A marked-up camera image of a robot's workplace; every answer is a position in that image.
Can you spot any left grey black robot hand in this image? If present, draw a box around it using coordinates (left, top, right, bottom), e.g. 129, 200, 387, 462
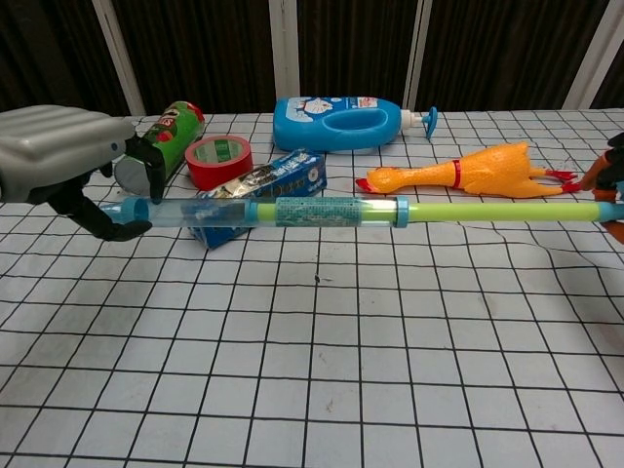
0, 104, 167, 244

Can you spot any right grey black orange-tipped hand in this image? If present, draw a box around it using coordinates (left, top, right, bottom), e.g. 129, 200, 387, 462
577, 131, 624, 245

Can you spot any blue-green plastic water pump toy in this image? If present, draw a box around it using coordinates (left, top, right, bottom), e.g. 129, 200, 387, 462
97, 194, 410, 230

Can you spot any yellow rubber chicken toy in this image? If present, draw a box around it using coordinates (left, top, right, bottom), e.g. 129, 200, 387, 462
354, 140, 585, 198

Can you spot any green Pringles can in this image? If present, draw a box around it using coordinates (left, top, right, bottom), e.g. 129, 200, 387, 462
113, 100, 206, 192

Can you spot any red tape roll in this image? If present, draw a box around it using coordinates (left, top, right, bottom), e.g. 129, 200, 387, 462
184, 136, 254, 192

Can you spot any blue cardboard box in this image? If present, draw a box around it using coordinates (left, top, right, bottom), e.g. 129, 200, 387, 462
187, 149, 328, 251

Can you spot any blue detergent pump bottle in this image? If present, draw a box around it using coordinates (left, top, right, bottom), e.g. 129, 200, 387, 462
272, 96, 439, 153

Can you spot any white black-grid tablecloth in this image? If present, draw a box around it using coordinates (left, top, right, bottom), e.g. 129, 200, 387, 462
0, 109, 624, 468

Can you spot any white frame post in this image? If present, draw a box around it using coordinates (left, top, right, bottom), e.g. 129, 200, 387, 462
563, 0, 624, 111
91, 0, 147, 117
268, 0, 299, 114
402, 0, 433, 111

